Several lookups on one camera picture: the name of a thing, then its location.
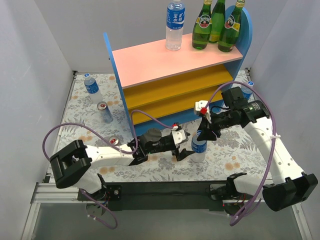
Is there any water bottle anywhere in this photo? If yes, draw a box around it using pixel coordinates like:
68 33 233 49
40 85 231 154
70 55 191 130
165 0 186 51
240 80 254 100
191 135 207 163
84 73 103 105

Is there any green Perrier bottle red label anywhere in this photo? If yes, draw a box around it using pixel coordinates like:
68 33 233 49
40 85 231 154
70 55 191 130
218 0 245 53

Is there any green Perrier bottle yellow label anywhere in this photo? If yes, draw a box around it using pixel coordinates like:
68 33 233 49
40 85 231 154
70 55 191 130
192 0 212 50

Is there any clear bottle under left arm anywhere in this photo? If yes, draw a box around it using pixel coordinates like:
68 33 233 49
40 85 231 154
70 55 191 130
109 135 120 146

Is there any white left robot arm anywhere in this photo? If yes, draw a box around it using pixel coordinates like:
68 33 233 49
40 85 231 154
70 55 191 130
50 127 194 200

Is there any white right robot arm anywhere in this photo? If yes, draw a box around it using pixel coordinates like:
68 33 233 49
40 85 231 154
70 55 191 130
194 87 318 212

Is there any blue wooden shelf unit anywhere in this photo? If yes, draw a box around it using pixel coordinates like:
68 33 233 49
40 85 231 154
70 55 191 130
104 8 253 135

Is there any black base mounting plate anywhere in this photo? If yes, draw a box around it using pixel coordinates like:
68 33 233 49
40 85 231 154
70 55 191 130
77 180 251 213

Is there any red bull can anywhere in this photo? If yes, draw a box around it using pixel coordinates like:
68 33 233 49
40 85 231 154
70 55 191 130
97 101 113 124

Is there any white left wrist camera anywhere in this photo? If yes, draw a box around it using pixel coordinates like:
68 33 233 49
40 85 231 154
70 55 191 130
171 122 191 146

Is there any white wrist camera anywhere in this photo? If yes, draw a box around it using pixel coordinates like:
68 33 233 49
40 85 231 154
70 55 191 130
171 122 191 146
193 100 210 119

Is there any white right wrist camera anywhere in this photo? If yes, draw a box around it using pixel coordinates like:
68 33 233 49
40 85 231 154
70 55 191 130
193 100 210 119

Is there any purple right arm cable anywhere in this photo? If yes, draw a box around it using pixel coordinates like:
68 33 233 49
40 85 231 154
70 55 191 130
206 81 277 227

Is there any aluminium frame rail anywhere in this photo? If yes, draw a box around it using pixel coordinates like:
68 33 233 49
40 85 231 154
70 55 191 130
21 183 86 240

